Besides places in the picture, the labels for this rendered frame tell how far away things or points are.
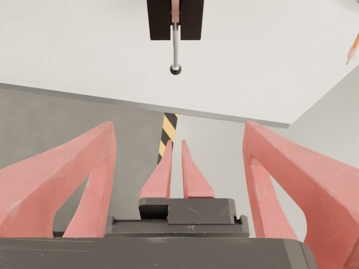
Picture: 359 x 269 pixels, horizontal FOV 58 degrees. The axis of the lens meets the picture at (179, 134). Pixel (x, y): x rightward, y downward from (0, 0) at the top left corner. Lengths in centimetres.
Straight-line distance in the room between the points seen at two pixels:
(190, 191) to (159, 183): 3
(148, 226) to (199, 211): 4
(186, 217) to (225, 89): 28
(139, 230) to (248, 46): 27
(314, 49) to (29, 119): 117
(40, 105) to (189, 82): 100
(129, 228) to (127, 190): 123
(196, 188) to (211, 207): 2
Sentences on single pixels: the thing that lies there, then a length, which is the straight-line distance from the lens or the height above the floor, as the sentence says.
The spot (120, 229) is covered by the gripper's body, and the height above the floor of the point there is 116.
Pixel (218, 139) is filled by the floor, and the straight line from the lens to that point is 148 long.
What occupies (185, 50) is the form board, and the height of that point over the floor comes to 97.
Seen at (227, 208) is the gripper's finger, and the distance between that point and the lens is 24.
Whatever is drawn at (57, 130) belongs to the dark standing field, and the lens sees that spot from 141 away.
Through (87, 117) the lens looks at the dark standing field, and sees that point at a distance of 139.
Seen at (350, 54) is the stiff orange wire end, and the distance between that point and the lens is 31.
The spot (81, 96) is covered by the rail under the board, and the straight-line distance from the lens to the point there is 51.
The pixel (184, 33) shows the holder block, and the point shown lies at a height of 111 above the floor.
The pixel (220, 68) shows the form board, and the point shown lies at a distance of 45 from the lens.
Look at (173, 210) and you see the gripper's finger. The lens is 24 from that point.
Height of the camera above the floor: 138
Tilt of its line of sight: 74 degrees down
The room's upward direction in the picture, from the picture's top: 130 degrees clockwise
